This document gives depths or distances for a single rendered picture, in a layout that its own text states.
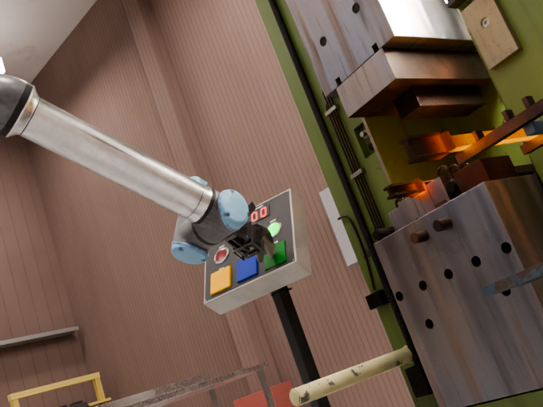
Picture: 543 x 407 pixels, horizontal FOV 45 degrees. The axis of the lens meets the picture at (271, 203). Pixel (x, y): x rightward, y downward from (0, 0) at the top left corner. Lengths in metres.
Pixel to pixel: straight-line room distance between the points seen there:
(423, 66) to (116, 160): 0.88
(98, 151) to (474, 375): 0.97
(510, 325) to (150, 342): 8.14
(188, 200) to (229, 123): 6.51
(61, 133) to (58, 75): 9.81
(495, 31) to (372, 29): 0.31
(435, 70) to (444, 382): 0.82
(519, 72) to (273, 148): 5.88
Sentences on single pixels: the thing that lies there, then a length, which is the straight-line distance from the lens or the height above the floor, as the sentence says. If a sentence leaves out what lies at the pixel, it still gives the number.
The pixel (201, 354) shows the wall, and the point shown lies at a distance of 8.64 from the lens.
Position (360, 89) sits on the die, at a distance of 1.82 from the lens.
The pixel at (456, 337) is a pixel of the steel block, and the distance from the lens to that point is 1.64.
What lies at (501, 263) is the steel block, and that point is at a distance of 1.52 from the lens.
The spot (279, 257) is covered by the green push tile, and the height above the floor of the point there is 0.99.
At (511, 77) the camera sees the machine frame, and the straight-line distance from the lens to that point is 1.71.
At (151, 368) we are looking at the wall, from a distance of 9.53.
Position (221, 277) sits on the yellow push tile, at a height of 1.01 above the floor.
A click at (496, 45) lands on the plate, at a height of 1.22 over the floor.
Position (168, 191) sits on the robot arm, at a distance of 1.44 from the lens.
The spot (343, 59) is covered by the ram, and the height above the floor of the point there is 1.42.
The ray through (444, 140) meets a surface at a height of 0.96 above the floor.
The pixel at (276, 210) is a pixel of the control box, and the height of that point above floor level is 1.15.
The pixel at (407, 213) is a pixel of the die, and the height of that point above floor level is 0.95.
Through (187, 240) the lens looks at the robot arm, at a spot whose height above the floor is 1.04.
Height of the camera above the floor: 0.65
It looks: 15 degrees up
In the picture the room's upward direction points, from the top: 20 degrees counter-clockwise
